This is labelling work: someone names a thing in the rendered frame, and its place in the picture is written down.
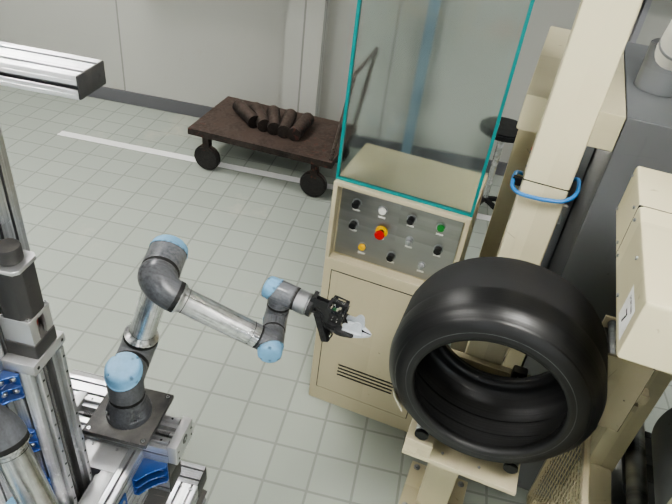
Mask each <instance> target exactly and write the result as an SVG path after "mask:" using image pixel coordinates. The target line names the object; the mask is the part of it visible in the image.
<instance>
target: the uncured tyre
mask: <svg viewBox="0 0 672 504"><path fill-rule="evenodd" d="M460 341H485V342H491V343H496V344H500V345H504V346H507V347H510V348H513V349H515V350H518V351H520V352H522V353H524V354H526V355H528V356H529V357H531V358H533V359H534V360H536V361H537V362H538V363H540V364H541V365H542V366H543V367H545V368H546V369H547V370H548V371H547V372H544V373H542V374H539V375H535V376H530V377H520V378H513V377H503V376H498V375H493V374H490V373H487V372H484V371H482V370H479V369H477V368H475V367H473V366H471V365H470V364H468V363H467V362H465V361H464V360H462V359H461V358H460V357H459V356H458V355H457V354H455V353H454V351H453V350H452V349H451V348H450V347H449V345H448V344H450V343H454V342H460ZM389 372H390V378H391V382H392V385H393V388H394V391H395V392H396V394H397V396H398V398H399V400H400V402H401V404H402V405H403V406H404V408H405V409H406V410H407V412H408V413H409V414H410V415H411V416H412V418H413V419H414V420H415V421H416V422H417V423H418V424H419V425H420V426H421V427H422V428H423V429H424V430H425V431H426V432H427V433H429V434H430V435H431V436H432V437H434V438H435V439H437V440H438V441H440V442H441V443H443V444H445V445H446V446H448V447H450V448H452V449H454V450H456V451H458V452H461V453H463V454H466V455H469V456H471V457H475V458H478V459H482V460H486V461H491V462H497V463H508V464H522V463H532V462H537V461H542V460H545V459H549V458H552V457H556V456H559V455H561V454H564V453H566V452H568V451H570V450H572V449H574V448H575V447H577V446H578V445H580V444H581V443H582V442H584V441H585V440H586V439H587V438H588V437H589V436H590V435H591V434H592V432H593V431H594V430H595V428H596V426H597V425H598V423H599V420H600V418H601V416H602V414H603V412H604V409H605V406H606V401H607V381H608V343H607V337H606V333H605V330H604V327H603V325H602V323H601V321H600V318H599V316H598V314H597V312H596V311H595V309H594V307H593V306H592V304H591V303H590V302H589V300H588V299H587V298H586V297H585V296H584V295H583V294H582V293H581V292H580V291H579V290H578V289H577V288H576V287H575V286H574V285H573V284H571V283H570V282H569V281H567V280H566V279H564V278H563V277H561V276H560V275H558V274H556V273H554V272H552V271H551V270H548V269H546V268H544V267H542V266H539V265H536V264H534V263H530V262H527V261H523V260H519V259H514V258H507V257H477V258H471V259H466V260H462V261H459V262H456V263H453V264H450V265H448V266H446V267H444V268H442V269H440V270H439V271H437V272H436V273H434V274H433V275H432V276H430V277H429V278H428V279H427V280H426V281H425V282H424V283H422V284H421V285H420V287H419V288H418V289H417V290H416V291H415V293H414V294H413V296H412V298H411V299H410V302H409V304H408V306H407V308H406V310H405V313H404V315H403V317H402V319H401V321H400V324H399V326H398V328H397V330H396V333H395V335H394V337H393V340H392V343H391V347H390V354H389Z"/></svg>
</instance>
